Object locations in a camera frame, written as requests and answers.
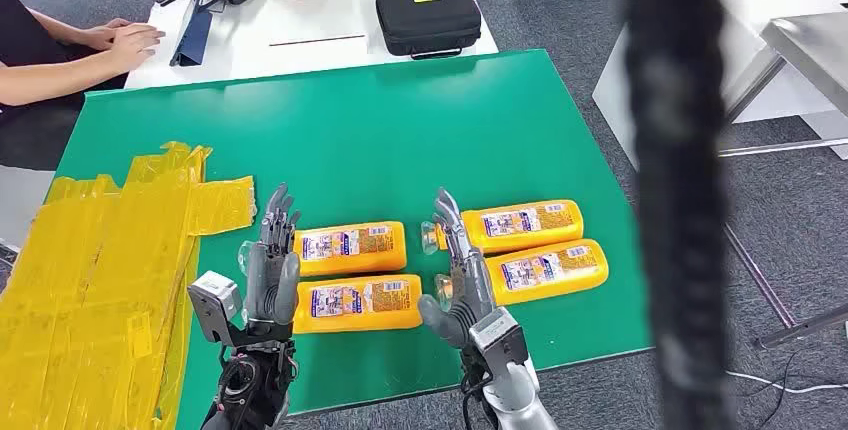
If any person's body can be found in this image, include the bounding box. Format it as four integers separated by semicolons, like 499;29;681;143
0;0;130;173

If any thin black stick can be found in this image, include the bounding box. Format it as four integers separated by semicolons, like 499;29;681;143
268;34;367;48

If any steel frame table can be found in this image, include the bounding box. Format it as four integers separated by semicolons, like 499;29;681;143
718;11;848;350

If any person's left hand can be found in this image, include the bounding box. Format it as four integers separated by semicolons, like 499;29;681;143
86;18;134;51

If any yellow plastic sheet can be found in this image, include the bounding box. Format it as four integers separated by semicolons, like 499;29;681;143
0;141;258;430

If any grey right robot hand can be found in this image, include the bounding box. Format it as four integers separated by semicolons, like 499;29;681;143
417;188;498;349

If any dark blue folded stand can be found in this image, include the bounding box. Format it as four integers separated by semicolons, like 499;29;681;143
169;0;215;69

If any black braided hanging cable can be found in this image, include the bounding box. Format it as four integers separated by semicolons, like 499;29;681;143
609;0;740;430

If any person's right hand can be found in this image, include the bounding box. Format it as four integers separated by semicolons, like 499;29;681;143
107;24;167;74

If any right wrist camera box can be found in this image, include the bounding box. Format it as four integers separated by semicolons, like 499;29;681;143
468;307;531;375

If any black zipped carrying case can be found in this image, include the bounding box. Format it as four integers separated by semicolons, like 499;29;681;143
374;0;483;61

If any yellow detergent bottle clear cap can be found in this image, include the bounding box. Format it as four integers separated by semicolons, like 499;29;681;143
434;239;610;308
292;273;424;336
421;199;585;257
237;221;408;279

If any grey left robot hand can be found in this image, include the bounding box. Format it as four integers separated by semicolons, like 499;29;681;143
243;183;303;342

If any white floor cable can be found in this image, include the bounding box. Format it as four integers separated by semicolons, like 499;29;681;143
725;370;848;395

